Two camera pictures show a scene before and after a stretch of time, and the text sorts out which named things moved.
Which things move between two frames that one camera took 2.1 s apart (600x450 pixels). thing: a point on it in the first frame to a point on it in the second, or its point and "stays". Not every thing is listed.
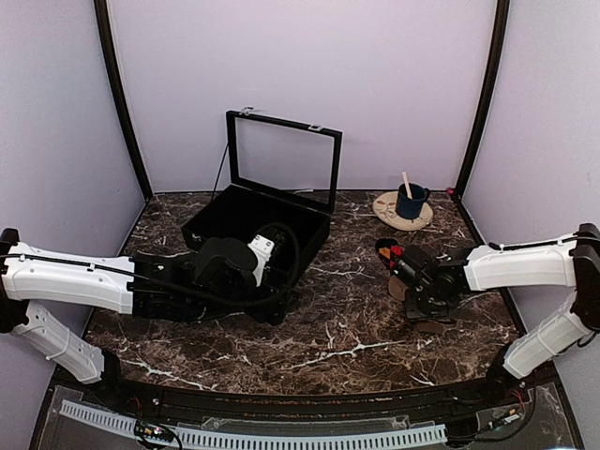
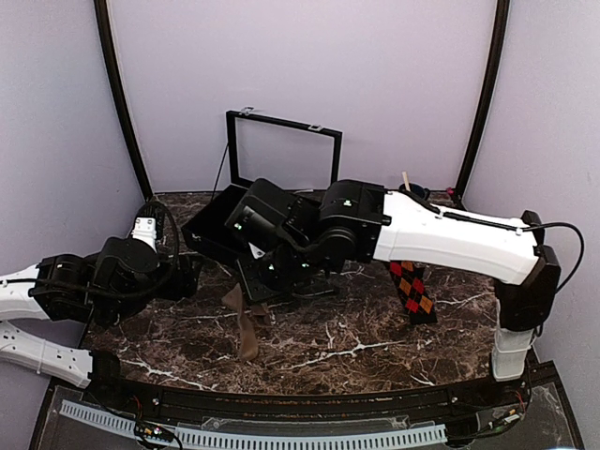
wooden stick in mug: x=407 y=186 stays
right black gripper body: x=428 y=306 to x=290 y=269
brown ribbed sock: x=397 y=290 to x=248 y=344
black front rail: x=470 y=397 stays
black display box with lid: x=280 y=172 stays
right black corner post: x=485 y=110 stays
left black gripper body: x=262 y=311 to x=171 y=290
